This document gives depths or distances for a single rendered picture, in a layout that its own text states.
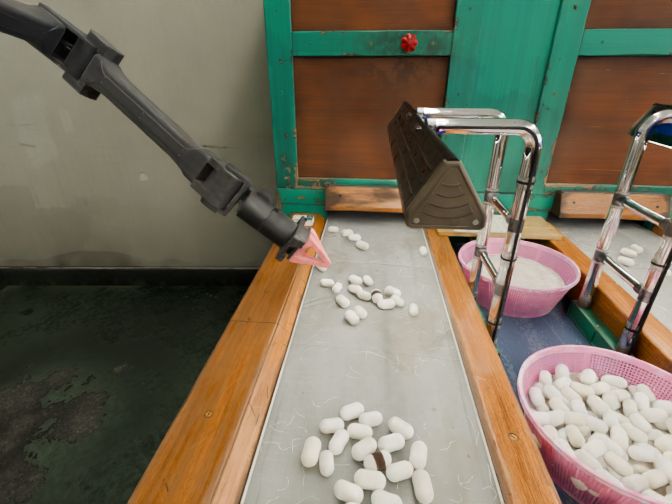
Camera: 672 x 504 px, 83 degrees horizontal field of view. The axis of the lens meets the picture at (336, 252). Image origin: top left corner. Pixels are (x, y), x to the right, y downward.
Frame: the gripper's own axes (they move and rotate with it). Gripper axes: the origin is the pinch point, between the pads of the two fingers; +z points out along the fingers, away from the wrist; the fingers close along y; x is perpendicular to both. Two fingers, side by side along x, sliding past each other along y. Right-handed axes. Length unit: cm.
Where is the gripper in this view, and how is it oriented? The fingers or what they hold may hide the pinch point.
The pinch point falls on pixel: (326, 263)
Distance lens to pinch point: 76.0
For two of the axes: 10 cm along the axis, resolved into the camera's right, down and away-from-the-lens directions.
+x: -6.3, 6.7, 3.9
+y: 0.8, -4.5, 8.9
